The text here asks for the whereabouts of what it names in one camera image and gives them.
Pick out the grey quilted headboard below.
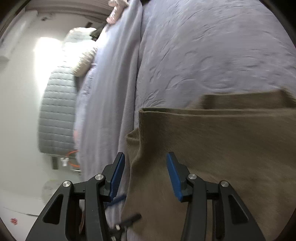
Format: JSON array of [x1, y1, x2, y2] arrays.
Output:
[[38, 67, 77, 156]]

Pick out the lavender embossed bed cover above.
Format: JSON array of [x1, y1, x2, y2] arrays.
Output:
[[135, 1, 295, 111]]

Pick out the white pillow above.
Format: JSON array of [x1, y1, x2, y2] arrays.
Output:
[[33, 27, 96, 78]]

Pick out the lavender smooth blanket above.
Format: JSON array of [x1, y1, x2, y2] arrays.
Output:
[[74, 0, 144, 241]]

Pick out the black object by pillow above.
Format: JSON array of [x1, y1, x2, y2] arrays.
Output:
[[90, 22, 107, 41]]

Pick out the pink small garment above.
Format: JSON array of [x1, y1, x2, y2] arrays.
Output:
[[106, 0, 129, 25]]

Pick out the brown knit sweater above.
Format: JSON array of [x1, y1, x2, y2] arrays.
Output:
[[122, 90, 295, 240]]

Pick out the white air conditioner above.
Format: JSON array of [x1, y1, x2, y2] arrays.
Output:
[[1, 9, 38, 62]]

